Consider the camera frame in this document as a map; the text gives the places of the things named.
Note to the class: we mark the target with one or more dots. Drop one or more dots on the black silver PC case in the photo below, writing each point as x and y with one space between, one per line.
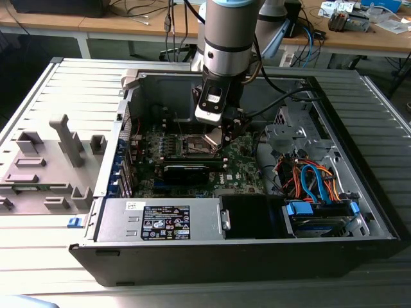
208 266

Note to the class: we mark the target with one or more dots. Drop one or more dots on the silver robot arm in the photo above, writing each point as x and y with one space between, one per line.
228 32

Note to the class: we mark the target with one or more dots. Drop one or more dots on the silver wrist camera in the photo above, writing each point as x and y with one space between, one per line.
208 115

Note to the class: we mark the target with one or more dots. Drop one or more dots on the grey parts rack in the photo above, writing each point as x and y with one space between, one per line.
48 150

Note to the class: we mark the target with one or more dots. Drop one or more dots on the hard disk drive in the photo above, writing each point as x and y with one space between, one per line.
321 228

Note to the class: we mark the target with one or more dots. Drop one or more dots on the grey case latch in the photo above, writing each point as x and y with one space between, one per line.
130 80

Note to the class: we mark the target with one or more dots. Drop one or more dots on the silver green CPU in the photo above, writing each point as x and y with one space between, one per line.
214 138

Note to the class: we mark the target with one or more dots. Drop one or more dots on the blue disk carrier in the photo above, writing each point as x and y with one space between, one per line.
297 210

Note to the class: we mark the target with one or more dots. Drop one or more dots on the green RAM stick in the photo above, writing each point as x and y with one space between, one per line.
216 162

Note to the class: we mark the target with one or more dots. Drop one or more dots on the CPU socket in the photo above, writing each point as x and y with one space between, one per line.
196 144

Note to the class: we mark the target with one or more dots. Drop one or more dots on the blue plastic clip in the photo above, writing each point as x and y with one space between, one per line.
74 222

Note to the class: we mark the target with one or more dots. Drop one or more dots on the silver drive cage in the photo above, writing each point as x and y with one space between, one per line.
300 133

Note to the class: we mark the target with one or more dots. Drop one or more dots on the thin metal locking lever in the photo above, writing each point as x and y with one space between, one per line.
179 123

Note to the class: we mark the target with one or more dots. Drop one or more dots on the green motherboard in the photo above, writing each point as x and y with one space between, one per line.
239 157

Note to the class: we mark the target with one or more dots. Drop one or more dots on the silver metal device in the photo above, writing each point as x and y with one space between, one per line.
358 22

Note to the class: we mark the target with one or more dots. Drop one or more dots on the grey power supply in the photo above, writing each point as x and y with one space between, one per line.
118 224

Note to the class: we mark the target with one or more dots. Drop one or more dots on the blue box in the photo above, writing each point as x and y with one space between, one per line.
382 4

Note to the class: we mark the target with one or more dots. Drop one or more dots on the black box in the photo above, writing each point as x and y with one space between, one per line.
57 8

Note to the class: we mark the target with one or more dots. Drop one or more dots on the pale blue rounded object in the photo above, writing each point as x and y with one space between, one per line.
19 302

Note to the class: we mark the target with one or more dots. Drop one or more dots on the dark CPU cooler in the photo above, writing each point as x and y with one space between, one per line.
336 20

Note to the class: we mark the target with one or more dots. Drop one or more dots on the wooden desk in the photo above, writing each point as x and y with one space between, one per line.
353 40
48 24

